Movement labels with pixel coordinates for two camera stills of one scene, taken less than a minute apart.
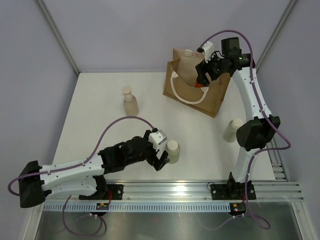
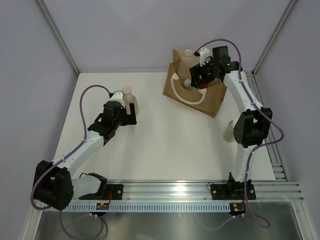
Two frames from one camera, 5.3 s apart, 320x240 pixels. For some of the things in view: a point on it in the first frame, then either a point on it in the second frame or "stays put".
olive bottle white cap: (230, 133) stays put
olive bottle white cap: (172, 147) to (187, 82)
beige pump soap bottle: (130, 103) stays put
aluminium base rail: (233, 192) stays put
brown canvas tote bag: (180, 81) stays put
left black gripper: (162, 160) to (128, 119)
